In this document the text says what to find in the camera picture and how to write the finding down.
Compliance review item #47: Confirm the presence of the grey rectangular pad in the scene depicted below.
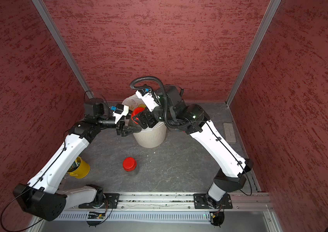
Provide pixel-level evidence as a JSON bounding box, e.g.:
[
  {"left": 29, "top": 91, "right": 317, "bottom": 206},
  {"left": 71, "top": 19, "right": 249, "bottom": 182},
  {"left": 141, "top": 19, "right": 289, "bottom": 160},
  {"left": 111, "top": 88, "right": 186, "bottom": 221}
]
[{"left": 223, "top": 123, "right": 237, "bottom": 144}]

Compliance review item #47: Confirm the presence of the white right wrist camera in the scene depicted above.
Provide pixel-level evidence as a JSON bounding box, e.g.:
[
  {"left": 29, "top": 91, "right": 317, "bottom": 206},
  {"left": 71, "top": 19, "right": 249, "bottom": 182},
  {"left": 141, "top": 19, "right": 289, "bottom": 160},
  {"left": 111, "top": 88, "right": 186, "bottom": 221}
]
[{"left": 136, "top": 89, "right": 159, "bottom": 112}]

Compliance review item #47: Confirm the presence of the cream plastic trash bin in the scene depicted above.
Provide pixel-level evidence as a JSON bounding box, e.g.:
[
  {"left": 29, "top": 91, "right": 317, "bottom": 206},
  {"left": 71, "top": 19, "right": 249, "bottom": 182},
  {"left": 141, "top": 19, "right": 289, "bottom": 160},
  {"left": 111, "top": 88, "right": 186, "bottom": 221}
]
[{"left": 134, "top": 122, "right": 166, "bottom": 148}]

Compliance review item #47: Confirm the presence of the white printed bin liner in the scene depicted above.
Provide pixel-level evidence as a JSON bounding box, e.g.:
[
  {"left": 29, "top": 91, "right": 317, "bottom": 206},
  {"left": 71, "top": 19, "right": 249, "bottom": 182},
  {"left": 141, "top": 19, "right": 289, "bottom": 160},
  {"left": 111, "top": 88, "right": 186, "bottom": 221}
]
[{"left": 121, "top": 94, "right": 146, "bottom": 111}]

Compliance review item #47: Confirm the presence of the yellow pencil cup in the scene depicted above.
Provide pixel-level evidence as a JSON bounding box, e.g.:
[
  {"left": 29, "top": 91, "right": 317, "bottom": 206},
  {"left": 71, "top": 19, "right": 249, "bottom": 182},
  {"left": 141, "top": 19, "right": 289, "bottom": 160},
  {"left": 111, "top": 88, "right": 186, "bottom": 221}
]
[{"left": 67, "top": 157, "right": 90, "bottom": 179}]

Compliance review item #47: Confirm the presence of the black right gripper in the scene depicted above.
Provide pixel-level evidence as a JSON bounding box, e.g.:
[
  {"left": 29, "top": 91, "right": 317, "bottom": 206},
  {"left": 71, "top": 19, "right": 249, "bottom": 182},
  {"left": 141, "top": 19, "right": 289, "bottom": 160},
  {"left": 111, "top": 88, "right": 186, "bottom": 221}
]
[{"left": 133, "top": 100, "right": 177, "bottom": 128}]

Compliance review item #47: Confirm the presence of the red lid jar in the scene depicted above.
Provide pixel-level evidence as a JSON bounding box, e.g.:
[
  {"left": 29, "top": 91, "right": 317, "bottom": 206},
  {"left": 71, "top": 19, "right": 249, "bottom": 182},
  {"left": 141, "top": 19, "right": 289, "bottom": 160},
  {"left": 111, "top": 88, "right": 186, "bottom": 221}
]
[
  {"left": 122, "top": 157, "right": 139, "bottom": 176},
  {"left": 128, "top": 107, "right": 148, "bottom": 129}
]

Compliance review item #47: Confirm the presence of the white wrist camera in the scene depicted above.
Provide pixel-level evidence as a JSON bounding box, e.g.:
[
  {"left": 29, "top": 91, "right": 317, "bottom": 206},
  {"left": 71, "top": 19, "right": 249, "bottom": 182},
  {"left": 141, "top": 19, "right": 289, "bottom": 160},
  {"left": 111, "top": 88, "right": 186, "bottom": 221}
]
[
  {"left": 136, "top": 89, "right": 159, "bottom": 112},
  {"left": 110, "top": 103, "right": 130, "bottom": 124}
]

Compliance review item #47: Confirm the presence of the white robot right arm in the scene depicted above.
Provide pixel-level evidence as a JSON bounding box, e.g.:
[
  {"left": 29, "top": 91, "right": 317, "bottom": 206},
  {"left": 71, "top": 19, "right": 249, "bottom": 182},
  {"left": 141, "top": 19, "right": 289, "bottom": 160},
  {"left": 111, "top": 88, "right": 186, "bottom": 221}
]
[{"left": 134, "top": 86, "right": 253, "bottom": 208}]

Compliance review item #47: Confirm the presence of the black corrugated cable conduit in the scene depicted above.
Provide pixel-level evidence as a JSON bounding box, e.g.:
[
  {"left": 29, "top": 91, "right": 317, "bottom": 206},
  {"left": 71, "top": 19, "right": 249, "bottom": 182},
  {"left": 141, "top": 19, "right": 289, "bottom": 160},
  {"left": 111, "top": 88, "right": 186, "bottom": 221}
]
[{"left": 129, "top": 76, "right": 194, "bottom": 131}]

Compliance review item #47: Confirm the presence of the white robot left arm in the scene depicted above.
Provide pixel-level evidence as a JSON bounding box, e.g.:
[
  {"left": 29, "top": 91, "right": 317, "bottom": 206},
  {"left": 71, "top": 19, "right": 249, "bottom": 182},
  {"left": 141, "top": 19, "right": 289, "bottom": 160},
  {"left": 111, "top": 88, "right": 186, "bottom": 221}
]
[{"left": 13, "top": 98, "right": 142, "bottom": 221}]

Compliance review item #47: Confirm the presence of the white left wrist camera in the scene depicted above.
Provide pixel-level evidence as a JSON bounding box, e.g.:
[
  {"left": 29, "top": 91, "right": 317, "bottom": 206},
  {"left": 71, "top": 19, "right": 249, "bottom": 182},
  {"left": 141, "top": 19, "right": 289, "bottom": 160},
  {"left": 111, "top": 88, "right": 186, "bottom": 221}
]
[{"left": 110, "top": 103, "right": 130, "bottom": 124}]

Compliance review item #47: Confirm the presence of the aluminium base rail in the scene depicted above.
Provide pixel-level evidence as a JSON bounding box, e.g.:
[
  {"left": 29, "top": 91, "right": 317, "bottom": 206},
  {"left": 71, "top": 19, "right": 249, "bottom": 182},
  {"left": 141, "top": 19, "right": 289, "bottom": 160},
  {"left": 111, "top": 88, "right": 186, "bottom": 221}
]
[{"left": 114, "top": 192, "right": 275, "bottom": 211}]

